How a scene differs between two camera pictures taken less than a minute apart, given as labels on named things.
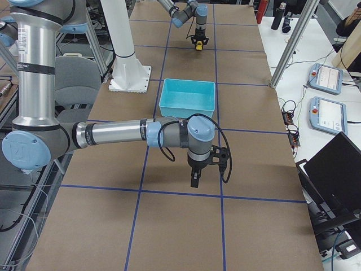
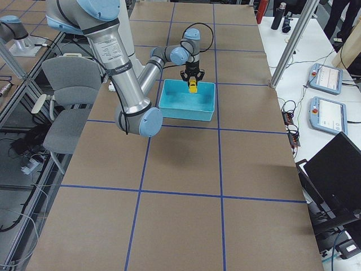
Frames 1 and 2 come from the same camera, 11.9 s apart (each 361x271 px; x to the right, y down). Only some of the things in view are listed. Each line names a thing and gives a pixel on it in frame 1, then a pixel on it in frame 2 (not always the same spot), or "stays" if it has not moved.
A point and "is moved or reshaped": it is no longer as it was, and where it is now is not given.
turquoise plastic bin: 184,99 stays
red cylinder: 262,5 stays
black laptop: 331,183 stays
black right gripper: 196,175 to 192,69
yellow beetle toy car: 199,45 is moved or reshaped
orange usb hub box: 287,118 stays
